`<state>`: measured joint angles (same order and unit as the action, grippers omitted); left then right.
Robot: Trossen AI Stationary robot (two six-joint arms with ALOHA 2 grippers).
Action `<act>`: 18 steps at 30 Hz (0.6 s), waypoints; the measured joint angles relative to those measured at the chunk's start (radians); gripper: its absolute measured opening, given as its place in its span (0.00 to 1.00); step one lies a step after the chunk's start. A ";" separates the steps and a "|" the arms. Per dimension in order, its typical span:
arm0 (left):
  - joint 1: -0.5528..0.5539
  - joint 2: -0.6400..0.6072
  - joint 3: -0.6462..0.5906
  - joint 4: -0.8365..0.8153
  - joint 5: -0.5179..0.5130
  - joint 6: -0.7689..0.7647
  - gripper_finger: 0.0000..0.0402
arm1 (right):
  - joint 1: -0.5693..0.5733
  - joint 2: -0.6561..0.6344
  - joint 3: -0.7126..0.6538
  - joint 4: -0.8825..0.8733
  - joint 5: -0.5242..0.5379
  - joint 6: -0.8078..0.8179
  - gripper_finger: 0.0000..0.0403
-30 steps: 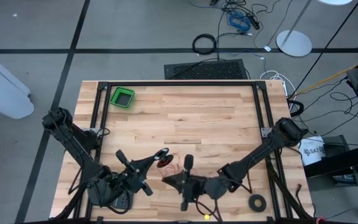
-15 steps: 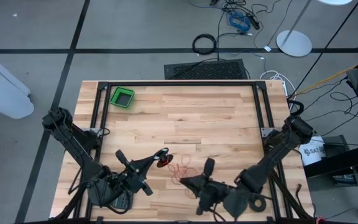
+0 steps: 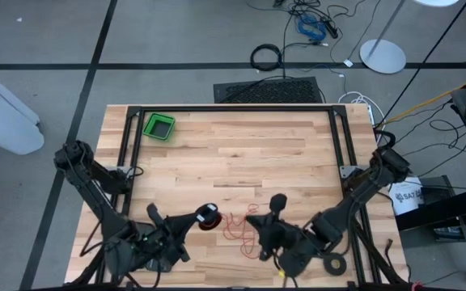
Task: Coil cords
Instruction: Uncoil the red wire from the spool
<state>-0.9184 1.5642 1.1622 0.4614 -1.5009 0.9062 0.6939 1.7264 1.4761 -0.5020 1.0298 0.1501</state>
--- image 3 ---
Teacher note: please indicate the green square container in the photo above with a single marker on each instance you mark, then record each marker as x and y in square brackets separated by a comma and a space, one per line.
[148, 131]

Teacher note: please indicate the white round lamp head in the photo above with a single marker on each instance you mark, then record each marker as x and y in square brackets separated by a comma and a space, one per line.
[435, 2]

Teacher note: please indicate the black equipment table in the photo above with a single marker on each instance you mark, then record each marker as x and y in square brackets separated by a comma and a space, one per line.
[439, 210]

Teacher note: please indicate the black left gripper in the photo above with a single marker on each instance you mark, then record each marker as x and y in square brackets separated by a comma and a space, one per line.
[170, 234]

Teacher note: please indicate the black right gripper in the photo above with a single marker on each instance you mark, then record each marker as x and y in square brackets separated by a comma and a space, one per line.
[277, 236]

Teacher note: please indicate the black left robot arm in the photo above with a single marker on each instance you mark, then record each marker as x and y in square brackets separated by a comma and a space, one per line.
[95, 198]

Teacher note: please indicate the thin black diagonal pole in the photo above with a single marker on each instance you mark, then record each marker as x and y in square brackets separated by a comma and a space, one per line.
[423, 63]

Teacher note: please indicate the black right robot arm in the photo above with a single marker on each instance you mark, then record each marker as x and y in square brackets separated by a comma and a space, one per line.
[358, 194]

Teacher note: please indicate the white trash bin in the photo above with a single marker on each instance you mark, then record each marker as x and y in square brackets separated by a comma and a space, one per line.
[2, 117]

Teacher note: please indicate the black tape roll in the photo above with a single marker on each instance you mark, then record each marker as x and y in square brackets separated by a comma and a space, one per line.
[338, 268]

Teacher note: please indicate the black floor mat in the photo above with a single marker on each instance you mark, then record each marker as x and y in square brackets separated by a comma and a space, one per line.
[269, 92]

